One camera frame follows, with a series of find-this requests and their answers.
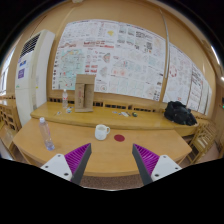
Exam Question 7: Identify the wooden chair at right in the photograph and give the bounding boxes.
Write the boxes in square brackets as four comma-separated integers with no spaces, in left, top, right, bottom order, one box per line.
[187,122,217,164]

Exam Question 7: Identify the white standing air conditioner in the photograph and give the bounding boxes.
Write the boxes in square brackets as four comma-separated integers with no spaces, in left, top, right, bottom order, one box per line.
[15,30,55,126]

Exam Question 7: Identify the black bag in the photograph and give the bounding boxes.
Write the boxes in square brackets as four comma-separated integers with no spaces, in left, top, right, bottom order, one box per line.
[164,101,197,126]

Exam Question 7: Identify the brown cardboard box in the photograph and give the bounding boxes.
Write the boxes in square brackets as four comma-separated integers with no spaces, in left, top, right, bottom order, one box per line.
[75,74,95,112]

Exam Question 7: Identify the right poster sheets on wall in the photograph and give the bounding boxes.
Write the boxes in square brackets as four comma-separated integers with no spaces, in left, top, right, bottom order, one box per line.
[163,44,212,115]

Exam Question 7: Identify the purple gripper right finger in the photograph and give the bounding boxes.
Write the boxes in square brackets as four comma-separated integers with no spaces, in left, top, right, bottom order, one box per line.
[132,144,181,185]

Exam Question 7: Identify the wooden chair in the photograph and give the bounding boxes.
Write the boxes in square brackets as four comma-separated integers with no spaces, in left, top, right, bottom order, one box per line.
[0,99,21,158]
[187,122,217,164]

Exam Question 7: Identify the small items on back table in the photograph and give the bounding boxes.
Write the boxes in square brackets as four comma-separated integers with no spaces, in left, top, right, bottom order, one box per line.
[112,111,138,117]

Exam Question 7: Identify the white ceramic mug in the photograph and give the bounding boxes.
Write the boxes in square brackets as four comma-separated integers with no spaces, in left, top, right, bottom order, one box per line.
[95,124,110,141]

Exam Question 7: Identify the round red coaster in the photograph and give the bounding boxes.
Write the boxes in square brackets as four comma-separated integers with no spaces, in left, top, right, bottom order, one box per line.
[114,134,125,142]

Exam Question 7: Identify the clear plastic water bottle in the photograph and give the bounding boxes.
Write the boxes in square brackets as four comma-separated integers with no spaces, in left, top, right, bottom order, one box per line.
[39,117,55,151]

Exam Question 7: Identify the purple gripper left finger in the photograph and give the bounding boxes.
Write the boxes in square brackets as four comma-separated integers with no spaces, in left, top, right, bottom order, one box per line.
[42,143,92,185]

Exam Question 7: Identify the wooden chair at left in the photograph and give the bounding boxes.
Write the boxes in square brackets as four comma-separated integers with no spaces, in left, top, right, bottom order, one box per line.
[0,99,21,158]

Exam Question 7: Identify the red-label bottle at back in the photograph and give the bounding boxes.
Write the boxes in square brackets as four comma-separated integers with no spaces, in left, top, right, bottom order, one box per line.
[62,89,68,108]

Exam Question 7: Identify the large poster sheet on wall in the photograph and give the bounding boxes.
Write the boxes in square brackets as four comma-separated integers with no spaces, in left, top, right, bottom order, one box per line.
[52,20,166,101]

